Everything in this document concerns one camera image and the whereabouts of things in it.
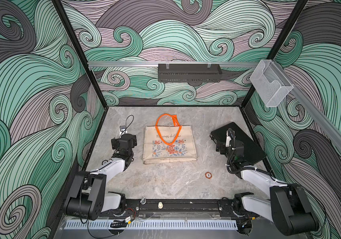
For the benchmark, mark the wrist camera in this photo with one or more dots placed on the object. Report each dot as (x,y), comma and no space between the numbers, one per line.
(230,136)
(123,129)

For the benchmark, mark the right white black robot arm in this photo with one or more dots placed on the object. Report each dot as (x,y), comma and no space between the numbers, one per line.
(287,206)

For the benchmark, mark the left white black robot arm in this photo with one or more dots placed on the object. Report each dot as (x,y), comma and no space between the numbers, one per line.
(87,197)

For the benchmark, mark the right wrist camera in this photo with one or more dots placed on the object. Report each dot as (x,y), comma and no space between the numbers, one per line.
(230,136)

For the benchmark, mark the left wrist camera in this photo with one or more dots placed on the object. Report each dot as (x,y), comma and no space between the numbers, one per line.
(123,129)

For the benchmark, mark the beige floral canvas tote bag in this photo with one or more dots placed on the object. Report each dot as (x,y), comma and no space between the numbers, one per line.
(168,141)

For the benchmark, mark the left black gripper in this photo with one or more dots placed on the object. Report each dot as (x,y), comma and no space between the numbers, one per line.
(114,144)

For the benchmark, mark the black ribbed case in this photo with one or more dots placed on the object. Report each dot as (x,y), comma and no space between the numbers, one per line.
(253,152)

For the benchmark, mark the cream round knob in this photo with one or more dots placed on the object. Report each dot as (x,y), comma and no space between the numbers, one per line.
(160,205)

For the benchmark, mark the clear acrylic wall holder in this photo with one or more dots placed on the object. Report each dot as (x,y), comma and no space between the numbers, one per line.
(271,83)

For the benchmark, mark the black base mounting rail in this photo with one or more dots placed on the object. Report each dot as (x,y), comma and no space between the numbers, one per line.
(224,207)

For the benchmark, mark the aluminium right wall rail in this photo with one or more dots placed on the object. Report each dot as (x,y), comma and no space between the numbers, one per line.
(308,94)

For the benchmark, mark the clear round knob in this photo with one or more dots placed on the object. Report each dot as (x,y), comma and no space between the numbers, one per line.
(143,200)

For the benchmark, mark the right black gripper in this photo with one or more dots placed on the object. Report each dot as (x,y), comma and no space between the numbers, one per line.
(222,147)

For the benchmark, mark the white slotted cable duct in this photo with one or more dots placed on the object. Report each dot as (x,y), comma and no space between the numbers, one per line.
(157,224)

